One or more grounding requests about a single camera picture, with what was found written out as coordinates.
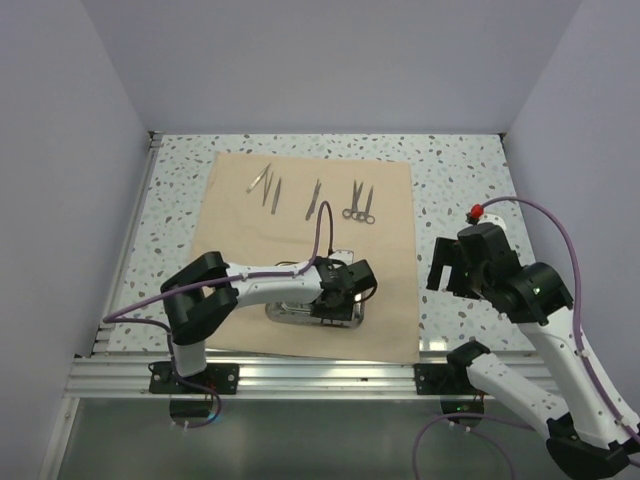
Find steel instrument tray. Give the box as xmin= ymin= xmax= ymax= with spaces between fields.
xmin=265 ymin=294 xmax=365 ymax=329

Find curved steel scissors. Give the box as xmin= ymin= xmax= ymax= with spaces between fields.
xmin=356 ymin=187 xmax=376 ymax=225

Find straight steel scissors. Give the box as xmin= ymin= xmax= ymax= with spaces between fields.
xmin=342 ymin=181 xmax=364 ymax=221

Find beige cloth wrap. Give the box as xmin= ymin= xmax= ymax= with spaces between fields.
xmin=191 ymin=153 xmax=419 ymax=364

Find steel tweezers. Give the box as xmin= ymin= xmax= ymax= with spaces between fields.
xmin=262 ymin=170 xmax=273 ymax=206
xmin=246 ymin=163 xmax=271 ymax=194
xmin=270 ymin=177 xmax=282 ymax=215

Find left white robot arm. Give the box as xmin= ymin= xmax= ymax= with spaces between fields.
xmin=160 ymin=251 xmax=378 ymax=393

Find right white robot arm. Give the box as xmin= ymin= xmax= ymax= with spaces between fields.
xmin=427 ymin=223 xmax=639 ymax=479

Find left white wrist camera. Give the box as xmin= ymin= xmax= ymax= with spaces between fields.
xmin=329 ymin=249 xmax=355 ymax=264

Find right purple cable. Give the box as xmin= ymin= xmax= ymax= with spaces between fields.
xmin=412 ymin=195 xmax=640 ymax=480

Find purple cable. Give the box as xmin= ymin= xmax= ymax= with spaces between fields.
xmin=99 ymin=200 xmax=335 ymax=429
xmin=412 ymin=195 xmax=640 ymax=480

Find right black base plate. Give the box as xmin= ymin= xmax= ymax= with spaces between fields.
xmin=413 ymin=363 xmax=479 ymax=396

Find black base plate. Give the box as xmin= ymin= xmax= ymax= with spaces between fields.
xmin=413 ymin=363 xmax=479 ymax=396
xmin=148 ymin=361 xmax=239 ymax=395

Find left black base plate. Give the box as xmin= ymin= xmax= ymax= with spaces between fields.
xmin=148 ymin=361 xmax=239 ymax=395

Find aluminium left side rail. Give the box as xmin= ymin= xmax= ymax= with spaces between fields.
xmin=89 ymin=131 xmax=165 ymax=356

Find aluminium rail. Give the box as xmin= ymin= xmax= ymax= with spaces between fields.
xmin=89 ymin=131 xmax=165 ymax=356
xmin=63 ymin=349 xmax=587 ymax=401

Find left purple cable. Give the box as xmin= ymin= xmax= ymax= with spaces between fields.
xmin=99 ymin=200 xmax=335 ymax=429

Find aluminium front rail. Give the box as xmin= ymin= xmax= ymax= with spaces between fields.
xmin=63 ymin=349 xmax=587 ymax=401

